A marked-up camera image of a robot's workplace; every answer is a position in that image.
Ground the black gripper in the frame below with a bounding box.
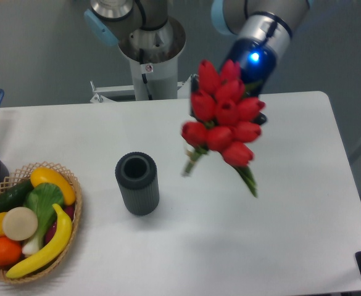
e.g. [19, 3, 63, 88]
[189, 38, 277, 125]

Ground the red tulip bouquet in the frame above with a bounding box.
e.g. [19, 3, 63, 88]
[181, 60, 265, 197]

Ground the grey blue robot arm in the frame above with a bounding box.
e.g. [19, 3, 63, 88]
[84, 1, 312, 101]

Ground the dark grey ribbed vase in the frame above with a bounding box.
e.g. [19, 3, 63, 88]
[115, 152, 160, 216]

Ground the purple red vegetable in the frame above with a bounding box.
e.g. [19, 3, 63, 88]
[44, 205, 75, 245]

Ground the green bok choy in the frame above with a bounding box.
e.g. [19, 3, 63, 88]
[22, 183, 64, 257]

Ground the yellow banana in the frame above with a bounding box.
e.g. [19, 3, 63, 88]
[6, 203, 72, 279]

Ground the woven wicker basket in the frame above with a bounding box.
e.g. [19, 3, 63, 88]
[0, 162, 82, 284]

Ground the green cucumber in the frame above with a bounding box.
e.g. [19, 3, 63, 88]
[0, 179, 33, 213]

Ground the beige round disc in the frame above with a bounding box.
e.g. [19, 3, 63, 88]
[2, 207, 38, 241]

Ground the orange fruit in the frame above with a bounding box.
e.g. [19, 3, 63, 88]
[0, 236, 22, 266]

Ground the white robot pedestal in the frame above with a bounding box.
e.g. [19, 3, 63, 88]
[89, 15, 199, 104]

